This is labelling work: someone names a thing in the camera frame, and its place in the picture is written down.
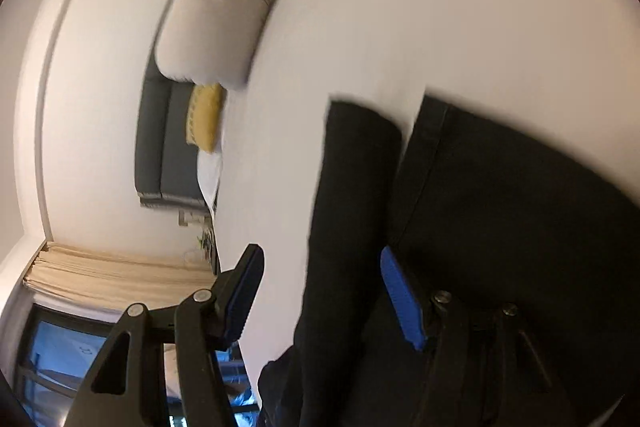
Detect bed with white sheet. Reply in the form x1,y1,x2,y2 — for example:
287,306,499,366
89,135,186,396
210,0,638,427

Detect grey upholstered headboard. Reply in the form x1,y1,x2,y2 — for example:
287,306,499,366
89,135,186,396
134,0,221,210

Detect large dark-framed window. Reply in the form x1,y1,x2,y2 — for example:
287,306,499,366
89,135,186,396
0,302,261,427

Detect black denim pants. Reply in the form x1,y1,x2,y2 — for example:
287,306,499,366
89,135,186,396
257,93,640,427

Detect dark grey nightstand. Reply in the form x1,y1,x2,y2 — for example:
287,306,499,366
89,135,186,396
207,227,224,278

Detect folded light grey duvet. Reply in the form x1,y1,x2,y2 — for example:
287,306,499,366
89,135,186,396
155,0,291,90

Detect beige curtain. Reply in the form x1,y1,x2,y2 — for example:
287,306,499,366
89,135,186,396
22,243,218,313

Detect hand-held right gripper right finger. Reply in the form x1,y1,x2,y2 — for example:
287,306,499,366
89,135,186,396
380,246,577,427

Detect yellow pillow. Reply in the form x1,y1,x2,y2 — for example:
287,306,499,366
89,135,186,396
186,83,227,154

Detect white pillow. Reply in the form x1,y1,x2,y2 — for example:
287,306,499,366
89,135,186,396
196,147,224,212

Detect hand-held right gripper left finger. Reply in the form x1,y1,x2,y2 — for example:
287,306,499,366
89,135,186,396
64,243,265,427

